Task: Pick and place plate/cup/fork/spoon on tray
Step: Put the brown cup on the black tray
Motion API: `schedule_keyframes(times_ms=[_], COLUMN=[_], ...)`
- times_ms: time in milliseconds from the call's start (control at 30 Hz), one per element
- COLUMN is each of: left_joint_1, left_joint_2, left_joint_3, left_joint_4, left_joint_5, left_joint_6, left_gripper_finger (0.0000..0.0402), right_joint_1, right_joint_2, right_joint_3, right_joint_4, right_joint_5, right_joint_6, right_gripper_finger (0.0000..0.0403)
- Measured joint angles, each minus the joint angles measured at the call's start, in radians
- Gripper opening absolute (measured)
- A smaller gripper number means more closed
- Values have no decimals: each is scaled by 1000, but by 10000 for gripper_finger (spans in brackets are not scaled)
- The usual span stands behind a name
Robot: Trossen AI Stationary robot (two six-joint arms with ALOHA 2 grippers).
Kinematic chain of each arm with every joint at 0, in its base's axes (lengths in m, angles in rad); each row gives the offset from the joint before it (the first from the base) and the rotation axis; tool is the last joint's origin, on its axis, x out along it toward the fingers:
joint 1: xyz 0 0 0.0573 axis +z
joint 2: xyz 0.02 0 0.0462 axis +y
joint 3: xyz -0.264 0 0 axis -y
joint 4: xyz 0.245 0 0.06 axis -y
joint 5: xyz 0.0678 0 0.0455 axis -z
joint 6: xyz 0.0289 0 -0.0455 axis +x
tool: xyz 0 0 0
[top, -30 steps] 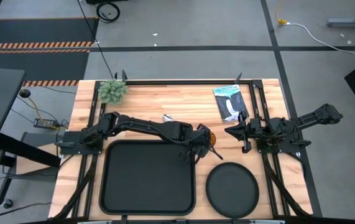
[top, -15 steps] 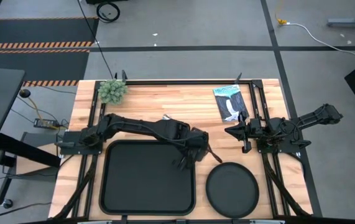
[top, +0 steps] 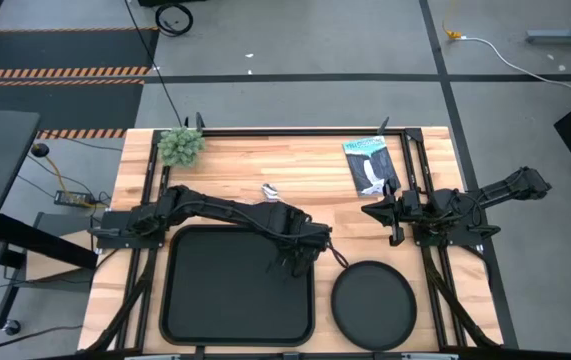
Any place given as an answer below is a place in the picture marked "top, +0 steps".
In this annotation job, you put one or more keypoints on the black aluminium table frame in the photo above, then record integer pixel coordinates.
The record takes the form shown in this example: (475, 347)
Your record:
(290, 132)

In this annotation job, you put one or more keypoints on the grey table leg bar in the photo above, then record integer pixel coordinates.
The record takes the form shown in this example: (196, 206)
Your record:
(565, 35)

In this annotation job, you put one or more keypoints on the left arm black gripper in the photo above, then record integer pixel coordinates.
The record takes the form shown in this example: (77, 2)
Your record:
(307, 237)

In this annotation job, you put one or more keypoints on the black mat with hazard stripes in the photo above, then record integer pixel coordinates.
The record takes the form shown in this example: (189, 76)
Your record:
(55, 75)

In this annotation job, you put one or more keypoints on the black caster wheel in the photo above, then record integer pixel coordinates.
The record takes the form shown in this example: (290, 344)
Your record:
(11, 327)

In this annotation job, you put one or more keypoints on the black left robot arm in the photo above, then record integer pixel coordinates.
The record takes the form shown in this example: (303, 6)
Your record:
(225, 207)

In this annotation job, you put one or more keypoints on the small green artificial plant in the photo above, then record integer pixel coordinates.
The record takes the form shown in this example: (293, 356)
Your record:
(181, 146)

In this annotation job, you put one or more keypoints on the black square plastic tray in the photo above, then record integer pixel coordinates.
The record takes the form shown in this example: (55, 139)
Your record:
(225, 300)

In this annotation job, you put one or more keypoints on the black power adapter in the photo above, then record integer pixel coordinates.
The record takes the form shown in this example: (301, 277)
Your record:
(72, 198)

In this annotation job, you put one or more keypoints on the black round plate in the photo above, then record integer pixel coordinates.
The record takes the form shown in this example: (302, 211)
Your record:
(374, 306)

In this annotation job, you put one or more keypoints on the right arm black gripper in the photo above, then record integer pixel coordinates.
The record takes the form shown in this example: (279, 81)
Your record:
(390, 209)

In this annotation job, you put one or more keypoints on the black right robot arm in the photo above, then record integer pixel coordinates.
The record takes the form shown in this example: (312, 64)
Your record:
(495, 192)

